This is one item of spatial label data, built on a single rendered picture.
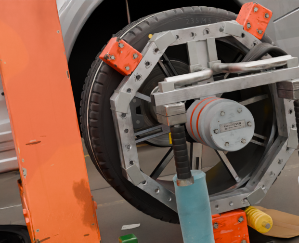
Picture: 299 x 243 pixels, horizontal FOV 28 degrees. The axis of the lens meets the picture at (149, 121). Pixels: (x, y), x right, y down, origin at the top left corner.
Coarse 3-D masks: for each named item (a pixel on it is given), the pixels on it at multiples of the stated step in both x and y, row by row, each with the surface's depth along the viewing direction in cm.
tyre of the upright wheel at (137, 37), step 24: (144, 24) 172; (168, 24) 174; (192, 24) 176; (96, 96) 171; (96, 120) 171; (96, 144) 172; (96, 168) 193; (120, 168) 174; (120, 192) 177; (144, 192) 177; (168, 216) 180
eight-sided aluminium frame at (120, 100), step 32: (160, 32) 167; (192, 32) 168; (224, 32) 170; (128, 96) 164; (128, 128) 165; (288, 128) 179; (128, 160) 166; (160, 192) 170; (224, 192) 181; (256, 192) 178
